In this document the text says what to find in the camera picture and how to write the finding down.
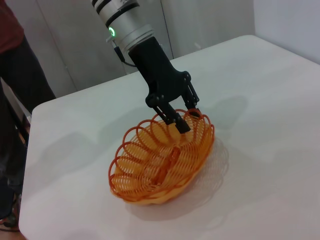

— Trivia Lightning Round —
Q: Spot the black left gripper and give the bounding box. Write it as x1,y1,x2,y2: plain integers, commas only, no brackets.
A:
128,37,203,135

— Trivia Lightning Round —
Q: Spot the orange woven oval basket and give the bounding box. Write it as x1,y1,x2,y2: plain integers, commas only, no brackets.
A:
107,107,216,207

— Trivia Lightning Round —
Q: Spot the person in red shirt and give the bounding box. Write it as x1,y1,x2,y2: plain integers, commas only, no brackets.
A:
0,0,57,186

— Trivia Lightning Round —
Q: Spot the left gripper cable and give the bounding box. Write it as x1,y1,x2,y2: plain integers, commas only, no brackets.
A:
111,41,137,68

